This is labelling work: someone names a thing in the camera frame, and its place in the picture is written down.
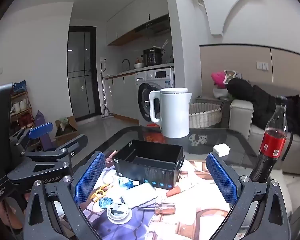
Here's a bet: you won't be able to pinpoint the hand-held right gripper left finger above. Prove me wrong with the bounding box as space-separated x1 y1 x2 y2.
24 151 107 240

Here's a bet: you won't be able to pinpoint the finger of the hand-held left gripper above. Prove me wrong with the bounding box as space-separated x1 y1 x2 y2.
24 134 88 167
14 122 53 153

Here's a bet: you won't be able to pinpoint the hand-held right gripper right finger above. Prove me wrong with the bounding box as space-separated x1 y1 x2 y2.
205 152 290 240

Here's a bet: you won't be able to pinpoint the yellow plastic tool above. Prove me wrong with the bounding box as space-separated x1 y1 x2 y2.
90 184 110 202

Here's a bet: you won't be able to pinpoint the blue wrapper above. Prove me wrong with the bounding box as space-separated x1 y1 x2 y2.
99 197 114 208

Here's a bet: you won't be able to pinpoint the black cardboard box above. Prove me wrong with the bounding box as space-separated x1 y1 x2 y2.
112 139 185 190

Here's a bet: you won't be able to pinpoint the orange clear-handled screwdriver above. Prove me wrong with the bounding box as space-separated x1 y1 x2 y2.
137 203 176 215

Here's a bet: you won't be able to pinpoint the purple rolled mat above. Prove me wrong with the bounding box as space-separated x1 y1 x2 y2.
35 110 57 152

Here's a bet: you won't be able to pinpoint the brown cardboard box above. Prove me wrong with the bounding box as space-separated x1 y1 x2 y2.
55 116 78 145

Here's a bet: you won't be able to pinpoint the white charger adapter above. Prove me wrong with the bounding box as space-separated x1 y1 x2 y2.
213 144 231 157

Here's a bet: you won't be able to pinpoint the wooden shoe rack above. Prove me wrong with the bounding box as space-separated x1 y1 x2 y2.
10 80 40 150

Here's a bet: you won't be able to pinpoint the small blue bottle white cap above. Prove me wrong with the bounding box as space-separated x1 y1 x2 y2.
118 177 140 188

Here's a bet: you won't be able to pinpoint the flat mop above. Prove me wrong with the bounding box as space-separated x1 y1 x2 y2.
100 64 115 119

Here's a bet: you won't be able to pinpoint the white round lid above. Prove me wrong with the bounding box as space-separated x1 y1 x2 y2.
107 202 132 225

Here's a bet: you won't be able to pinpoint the white power bank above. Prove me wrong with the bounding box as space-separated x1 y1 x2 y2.
120 182 158 209

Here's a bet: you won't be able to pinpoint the beige sofa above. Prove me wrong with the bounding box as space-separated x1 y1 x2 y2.
221 84 300 175

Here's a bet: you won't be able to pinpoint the cola bottle red label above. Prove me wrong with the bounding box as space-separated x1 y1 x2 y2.
249 95 288 183

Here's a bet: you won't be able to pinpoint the white wicker basket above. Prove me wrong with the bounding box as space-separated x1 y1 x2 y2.
189 102 223 129

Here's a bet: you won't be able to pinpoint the white lower kitchen cabinets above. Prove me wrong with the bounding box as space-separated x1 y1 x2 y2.
104 76 137 120

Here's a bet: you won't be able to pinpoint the white kitchen cabinets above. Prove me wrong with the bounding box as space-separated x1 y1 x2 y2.
107 0 169 46
104 76 137 120

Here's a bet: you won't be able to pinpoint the black-framed glass door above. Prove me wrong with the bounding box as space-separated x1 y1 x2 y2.
67 26 102 120

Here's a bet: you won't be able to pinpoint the red bag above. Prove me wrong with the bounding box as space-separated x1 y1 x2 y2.
143 123 165 144

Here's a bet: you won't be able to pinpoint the white electric kettle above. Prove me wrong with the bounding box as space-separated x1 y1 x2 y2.
149 87 193 138

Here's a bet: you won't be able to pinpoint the black jacket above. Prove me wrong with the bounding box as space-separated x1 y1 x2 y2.
227 79 300 153

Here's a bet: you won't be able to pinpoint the white plastic bag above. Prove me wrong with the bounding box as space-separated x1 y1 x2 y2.
212 86 230 99

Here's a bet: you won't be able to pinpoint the pink hat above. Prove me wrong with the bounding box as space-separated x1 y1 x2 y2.
211 71 228 88

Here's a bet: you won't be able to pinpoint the ski goggles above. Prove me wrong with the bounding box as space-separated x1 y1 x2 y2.
224 69 243 84

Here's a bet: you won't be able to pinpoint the white washing machine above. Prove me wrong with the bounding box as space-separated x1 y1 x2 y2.
135 68 175 127

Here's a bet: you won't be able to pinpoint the black pressure cooker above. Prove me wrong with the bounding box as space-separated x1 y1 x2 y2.
141 48 163 67

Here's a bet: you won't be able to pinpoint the white upper kitchen cabinets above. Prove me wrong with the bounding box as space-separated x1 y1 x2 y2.
107 0 169 46

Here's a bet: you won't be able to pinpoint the range hood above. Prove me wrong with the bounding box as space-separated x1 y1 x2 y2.
134 15 171 34

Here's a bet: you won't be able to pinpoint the red-handled tool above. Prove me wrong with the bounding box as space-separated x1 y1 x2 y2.
166 186 188 197

